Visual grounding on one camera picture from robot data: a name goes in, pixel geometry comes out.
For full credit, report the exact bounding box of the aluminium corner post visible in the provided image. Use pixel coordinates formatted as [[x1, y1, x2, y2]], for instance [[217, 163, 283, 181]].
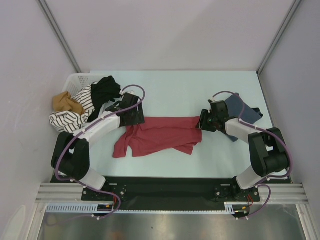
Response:
[[256, 0, 304, 77], [36, 0, 82, 73]]

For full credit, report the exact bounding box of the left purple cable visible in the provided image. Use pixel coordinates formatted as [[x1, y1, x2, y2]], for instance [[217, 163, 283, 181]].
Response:
[[46, 84, 146, 227]]

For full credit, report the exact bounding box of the purple cable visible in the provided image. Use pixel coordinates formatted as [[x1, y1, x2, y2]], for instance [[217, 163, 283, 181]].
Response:
[[46, 84, 146, 227], [208, 91, 294, 221]]

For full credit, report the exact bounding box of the right aluminium corner post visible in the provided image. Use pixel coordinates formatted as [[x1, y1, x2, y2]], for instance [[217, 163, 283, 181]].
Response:
[[256, 0, 304, 77]]

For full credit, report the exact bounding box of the mustard tank top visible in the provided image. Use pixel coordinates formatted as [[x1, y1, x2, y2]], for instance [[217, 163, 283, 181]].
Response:
[[52, 91, 85, 116]]

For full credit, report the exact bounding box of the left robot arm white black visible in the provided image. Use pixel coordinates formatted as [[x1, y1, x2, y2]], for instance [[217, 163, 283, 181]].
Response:
[[51, 91, 145, 200]]

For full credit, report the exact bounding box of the left aluminium corner post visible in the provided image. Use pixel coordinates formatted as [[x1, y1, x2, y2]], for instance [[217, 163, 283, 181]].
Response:
[[36, 0, 82, 73]]

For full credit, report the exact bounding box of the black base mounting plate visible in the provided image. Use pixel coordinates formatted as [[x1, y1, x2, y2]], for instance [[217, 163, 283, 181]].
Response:
[[81, 177, 261, 210]]

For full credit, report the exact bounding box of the striped white black tank top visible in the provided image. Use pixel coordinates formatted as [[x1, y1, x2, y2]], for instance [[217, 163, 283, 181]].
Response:
[[49, 82, 96, 133]]

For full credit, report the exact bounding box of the aluminium extrusion base frame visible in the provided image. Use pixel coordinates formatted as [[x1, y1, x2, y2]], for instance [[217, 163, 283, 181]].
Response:
[[34, 139, 311, 221]]

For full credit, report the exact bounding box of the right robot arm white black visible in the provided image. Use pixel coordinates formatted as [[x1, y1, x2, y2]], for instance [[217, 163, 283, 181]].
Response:
[[196, 99, 292, 201]]

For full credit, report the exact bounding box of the blue grey tank top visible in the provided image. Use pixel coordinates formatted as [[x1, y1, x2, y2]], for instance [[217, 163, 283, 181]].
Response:
[[225, 95, 263, 144]]

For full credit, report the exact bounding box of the red tank top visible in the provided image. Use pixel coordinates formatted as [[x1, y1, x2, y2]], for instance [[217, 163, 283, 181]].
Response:
[[113, 116, 202, 159]]

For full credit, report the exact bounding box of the slotted cable duct rail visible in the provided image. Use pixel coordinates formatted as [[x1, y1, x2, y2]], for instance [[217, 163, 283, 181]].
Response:
[[45, 202, 249, 216]]

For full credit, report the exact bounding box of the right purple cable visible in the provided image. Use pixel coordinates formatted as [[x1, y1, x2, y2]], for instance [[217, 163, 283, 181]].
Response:
[[208, 91, 294, 221]]

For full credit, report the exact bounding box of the white plastic laundry basket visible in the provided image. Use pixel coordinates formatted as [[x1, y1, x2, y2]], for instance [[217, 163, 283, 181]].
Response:
[[64, 73, 107, 112]]

